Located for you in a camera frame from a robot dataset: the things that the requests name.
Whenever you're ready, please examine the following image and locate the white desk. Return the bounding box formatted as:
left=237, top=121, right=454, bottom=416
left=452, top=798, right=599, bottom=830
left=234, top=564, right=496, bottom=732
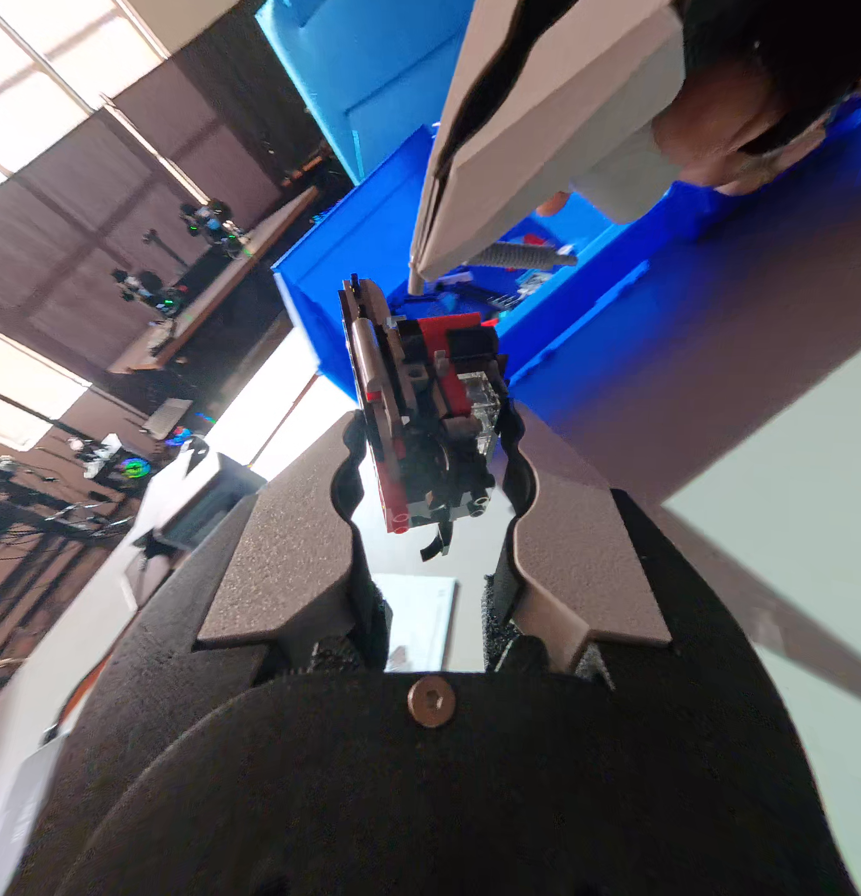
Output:
left=0, top=196, right=861, bottom=896

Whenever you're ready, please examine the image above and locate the dark computer with coloured lights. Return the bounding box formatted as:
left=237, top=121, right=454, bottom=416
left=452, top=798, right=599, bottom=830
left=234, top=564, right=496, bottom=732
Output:
left=88, top=434, right=194, bottom=491

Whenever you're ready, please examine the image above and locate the light blue instruction booklet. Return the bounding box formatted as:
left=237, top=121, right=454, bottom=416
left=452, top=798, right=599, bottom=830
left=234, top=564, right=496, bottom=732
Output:
left=371, top=574, right=458, bottom=673

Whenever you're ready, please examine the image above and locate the person's right hand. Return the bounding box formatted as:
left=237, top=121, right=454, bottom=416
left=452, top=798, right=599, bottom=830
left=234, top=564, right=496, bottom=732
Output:
left=535, top=66, right=830, bottom=219

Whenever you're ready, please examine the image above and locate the pile of loose toy bricks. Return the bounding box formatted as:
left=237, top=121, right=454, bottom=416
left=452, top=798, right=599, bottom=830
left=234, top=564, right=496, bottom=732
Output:
left=392, top=231, right=585, bottom=326

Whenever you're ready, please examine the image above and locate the toy brick vehicle model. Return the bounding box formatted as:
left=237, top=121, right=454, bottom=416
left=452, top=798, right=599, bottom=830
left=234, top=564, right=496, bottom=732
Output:
left=338, top=274, right=510, bottom=562

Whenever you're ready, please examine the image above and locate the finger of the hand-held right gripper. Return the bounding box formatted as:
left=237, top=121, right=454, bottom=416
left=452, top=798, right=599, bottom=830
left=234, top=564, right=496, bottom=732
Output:
left=429, top=0, right=526, bottom=182
left=408, top=3, right=687, bottom=281

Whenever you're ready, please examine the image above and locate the blue plastic bin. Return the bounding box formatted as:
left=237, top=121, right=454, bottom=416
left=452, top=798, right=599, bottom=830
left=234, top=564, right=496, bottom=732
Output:
left=271, top=91, right=861, bottom=421

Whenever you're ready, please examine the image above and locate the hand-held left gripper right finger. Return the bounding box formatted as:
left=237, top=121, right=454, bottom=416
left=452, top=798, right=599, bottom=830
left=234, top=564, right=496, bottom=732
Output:
left=492, top=402, right=675, bottom=674

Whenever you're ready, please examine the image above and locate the light blue foam case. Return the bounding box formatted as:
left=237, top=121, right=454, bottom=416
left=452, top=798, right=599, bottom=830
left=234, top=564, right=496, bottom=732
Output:
left=256, top=0, right=473, bottom=183

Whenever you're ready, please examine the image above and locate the background work table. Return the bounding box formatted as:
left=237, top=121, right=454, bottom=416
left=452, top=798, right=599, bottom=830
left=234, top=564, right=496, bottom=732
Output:
left=107, top=185, right=321, bottom=373

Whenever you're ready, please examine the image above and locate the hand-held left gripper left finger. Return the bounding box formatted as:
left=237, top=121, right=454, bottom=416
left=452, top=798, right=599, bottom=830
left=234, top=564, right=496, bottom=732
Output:
left=194, top=410, right=367, bottom=669

